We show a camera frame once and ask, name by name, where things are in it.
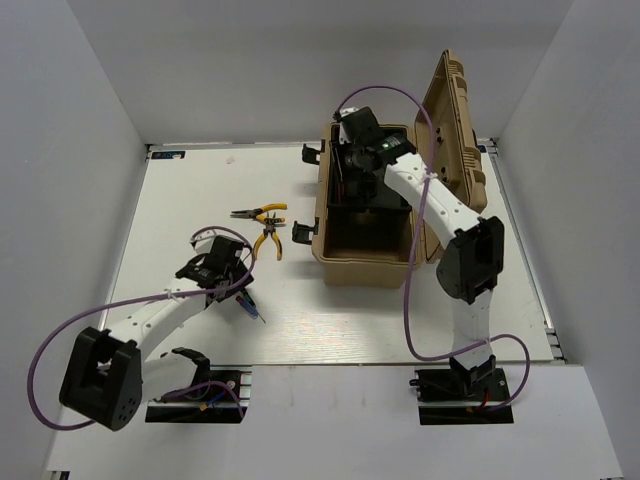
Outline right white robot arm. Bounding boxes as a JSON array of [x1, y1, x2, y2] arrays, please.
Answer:
[[334, 107, 504, 399]]

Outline tan plastic toolbox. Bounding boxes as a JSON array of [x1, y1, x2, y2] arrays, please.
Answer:
[[292, 50, 487, 289]]

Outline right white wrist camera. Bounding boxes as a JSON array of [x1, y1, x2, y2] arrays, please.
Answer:
[[333, 107, 359, 144]]

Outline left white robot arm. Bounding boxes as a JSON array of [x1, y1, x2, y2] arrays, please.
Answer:
[[59, 235, 253, 431]]

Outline red blue screwdriver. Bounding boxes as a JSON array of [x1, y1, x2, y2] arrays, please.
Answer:
[[236, 295, 264, 321]]

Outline yellow needle-nose pliers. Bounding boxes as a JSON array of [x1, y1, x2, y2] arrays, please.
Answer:
[[230, 203, 288, 219]]

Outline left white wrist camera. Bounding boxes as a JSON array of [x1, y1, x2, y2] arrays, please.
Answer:
[[190, 234, 216, 254]]

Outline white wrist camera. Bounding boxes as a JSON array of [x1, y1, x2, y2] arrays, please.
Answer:
[[190, 234, 216, 254], [333, 107, 359, 144]]

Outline yellow diagonal cutter pliers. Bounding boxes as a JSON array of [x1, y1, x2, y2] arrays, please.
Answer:
[[252, 213, 286, 261]]

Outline black toolbox inner tray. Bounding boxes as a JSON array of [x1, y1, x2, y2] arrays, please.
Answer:
[[327, 123, 411, 215]]

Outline blue label sticker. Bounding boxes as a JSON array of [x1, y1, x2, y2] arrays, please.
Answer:
[[150, 151, 186, 160]]

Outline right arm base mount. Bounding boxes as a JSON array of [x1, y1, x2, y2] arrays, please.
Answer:
[[409, 368, 514, 426]]

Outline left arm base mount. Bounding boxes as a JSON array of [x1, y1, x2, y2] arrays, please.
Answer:
[[145, 347, 252, 424]]

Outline green black screwdriver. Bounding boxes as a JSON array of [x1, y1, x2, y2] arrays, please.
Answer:
[[241, 289, 258, 312]]

